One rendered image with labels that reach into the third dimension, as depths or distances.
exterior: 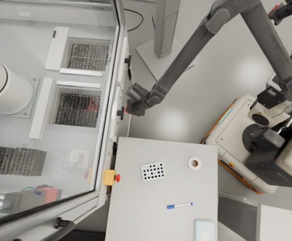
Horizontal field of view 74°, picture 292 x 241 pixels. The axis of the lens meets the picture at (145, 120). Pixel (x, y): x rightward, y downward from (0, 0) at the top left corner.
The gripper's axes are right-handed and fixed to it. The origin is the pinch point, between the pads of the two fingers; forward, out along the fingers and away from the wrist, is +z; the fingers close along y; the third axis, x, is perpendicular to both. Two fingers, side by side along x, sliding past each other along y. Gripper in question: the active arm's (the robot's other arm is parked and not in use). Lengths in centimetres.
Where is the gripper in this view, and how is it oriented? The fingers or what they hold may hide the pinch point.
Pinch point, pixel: (127, 111)
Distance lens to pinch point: 104.2
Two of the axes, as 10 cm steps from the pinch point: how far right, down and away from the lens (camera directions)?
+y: -8.3, -2.1, -5.1
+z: -5.5, 1.8, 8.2
